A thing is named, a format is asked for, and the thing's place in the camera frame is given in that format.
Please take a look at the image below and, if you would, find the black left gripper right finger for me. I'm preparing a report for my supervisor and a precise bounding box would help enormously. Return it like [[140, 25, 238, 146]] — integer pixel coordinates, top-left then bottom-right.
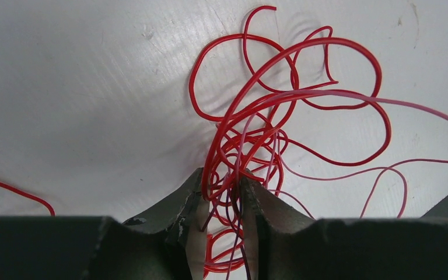
[[239, 177, 448, 279]]

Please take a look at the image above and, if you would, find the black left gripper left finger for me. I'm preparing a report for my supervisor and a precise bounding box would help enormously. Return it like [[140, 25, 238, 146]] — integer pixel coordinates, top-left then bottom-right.
[[0, 168, 209, 279]]

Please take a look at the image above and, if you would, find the red wire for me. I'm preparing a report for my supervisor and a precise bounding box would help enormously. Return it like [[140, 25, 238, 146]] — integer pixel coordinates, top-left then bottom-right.
[[0, 5, 393, 279]]

